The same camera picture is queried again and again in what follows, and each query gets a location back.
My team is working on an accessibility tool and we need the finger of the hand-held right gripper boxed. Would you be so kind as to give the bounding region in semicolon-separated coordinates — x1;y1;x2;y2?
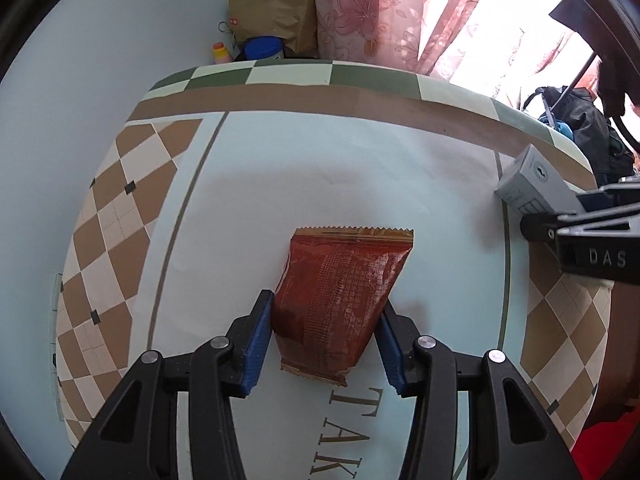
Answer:
575;180;640;213
520;207;640;243

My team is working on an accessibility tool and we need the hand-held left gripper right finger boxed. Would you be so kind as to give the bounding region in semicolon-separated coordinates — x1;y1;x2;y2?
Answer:
377;302;576;480

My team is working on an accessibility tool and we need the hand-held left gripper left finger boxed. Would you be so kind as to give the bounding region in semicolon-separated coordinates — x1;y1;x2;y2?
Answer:
60;289;276;480

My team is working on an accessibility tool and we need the long white grey box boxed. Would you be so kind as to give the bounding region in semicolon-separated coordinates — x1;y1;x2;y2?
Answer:
494;144;588;221

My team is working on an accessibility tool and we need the brown red snack packet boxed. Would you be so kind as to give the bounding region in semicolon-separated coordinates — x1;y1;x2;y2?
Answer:
271;226;415;387

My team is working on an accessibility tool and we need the black backpack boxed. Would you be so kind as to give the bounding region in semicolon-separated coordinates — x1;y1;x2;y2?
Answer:
525;85;638;188

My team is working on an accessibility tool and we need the red cloth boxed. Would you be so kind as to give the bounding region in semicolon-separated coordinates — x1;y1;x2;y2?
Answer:
570;410;640;480

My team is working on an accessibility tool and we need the checkered tablecloth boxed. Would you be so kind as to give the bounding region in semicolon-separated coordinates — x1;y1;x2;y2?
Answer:
52;59;613;480

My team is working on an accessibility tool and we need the pink floral curtain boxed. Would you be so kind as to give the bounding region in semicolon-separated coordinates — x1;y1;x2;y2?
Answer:
260;0;596;101

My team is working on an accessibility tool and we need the blue lidded jar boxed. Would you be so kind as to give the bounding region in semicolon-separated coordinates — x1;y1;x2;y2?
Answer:
244;36;287;61

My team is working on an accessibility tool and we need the brown paper bag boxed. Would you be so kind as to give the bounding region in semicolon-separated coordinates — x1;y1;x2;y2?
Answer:
227;0;318;56

